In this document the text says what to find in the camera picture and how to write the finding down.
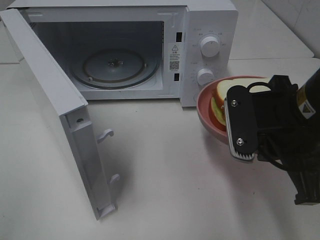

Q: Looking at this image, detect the white microwave door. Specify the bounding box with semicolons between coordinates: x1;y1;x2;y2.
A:
0;8;120;220

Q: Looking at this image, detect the white microwave knob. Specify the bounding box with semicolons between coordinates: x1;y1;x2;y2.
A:
196;68;215;86
200;35;221;58

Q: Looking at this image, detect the white bread sandwich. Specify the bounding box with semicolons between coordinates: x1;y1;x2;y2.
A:
208;77;271;132

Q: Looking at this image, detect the white lower microwave knob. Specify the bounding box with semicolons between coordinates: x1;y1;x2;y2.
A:
196;68;215;86

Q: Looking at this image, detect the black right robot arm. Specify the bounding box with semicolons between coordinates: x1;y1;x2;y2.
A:
224;72;320;205

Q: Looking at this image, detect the white upper microwave knob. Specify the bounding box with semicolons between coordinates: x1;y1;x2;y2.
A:
200;35;221;58

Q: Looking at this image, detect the glass microwave turntable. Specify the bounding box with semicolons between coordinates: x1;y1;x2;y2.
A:
70;48;160;90

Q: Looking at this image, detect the pink round plate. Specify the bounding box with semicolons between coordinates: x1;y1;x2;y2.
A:
196;75;269;145

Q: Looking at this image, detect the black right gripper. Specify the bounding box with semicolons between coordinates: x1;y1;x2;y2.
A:
224;75;302;162

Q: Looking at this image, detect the white microwave oven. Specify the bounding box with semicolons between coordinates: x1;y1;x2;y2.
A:
5;0;238;107

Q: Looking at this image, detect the green lettuce leaf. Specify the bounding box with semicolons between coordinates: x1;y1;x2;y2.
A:
210;97;226;126

